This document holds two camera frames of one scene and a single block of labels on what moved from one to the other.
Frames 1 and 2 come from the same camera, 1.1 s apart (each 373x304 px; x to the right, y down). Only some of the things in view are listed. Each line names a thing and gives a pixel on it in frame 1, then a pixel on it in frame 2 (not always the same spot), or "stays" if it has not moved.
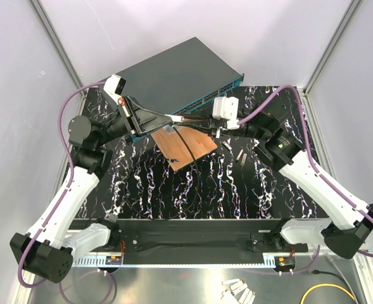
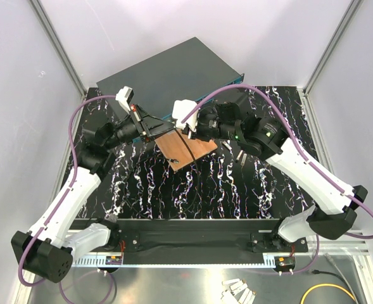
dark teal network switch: x=182 y=80 stays
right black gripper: x=207 y=124 -> x=197 y=134
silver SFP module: x=227 y=145 stays
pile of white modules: x=237 y=292 stays
